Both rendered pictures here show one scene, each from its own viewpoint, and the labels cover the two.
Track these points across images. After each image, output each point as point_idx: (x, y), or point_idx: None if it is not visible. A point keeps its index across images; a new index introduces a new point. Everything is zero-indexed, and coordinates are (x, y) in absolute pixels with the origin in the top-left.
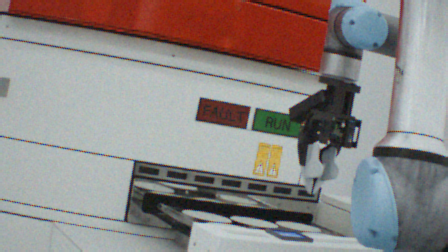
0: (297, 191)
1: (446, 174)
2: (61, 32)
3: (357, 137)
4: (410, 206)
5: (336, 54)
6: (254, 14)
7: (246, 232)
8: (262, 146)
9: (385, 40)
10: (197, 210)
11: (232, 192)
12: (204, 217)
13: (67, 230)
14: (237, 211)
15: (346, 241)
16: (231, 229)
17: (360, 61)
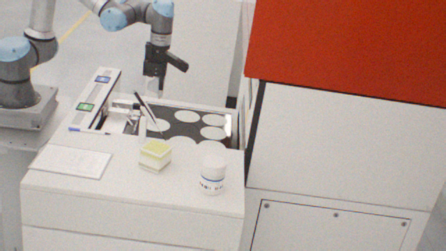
0: (243, 141)
1: (23, 35)
2: None
3: (143, 70)
4: None
5: (171, 33)
6: (246, 24)
7: (110, 74)
8: (247, 107)
9: None
10: (228, 122)
11: (240, 125)
12: (210, 118)
13: (223, 109)
14: None
15: (99, 93)
16: (112, 72)
17: (152, 33)
